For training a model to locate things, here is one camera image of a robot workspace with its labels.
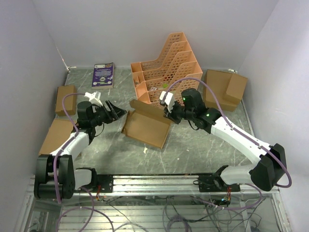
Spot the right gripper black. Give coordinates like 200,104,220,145
164,100,195,125

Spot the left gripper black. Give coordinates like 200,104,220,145
90,100,126,127

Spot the cardboard box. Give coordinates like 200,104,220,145
203,70,248,112
122,100,172,148
39,118,73,155
55,85,77,116

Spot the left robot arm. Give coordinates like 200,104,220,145
34,101,127,201

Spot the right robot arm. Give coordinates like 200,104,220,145
159,88,287,191

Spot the purple book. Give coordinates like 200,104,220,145
91,62,114,89

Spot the peach plastic file organizer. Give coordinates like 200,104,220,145
131,32,203,108

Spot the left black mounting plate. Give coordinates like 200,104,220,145
83,174,114,193

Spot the black mounting plate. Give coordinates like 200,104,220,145
197,174,240,192
83,174,114,193

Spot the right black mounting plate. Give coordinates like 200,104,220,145
197,174,240,192

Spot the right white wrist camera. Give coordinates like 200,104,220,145
159,91,175,113

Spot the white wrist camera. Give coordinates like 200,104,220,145
159,91,175,113
84,91,103,106

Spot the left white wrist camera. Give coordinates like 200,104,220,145
84,91,103,106

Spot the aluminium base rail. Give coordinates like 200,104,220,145
25,175,281,196

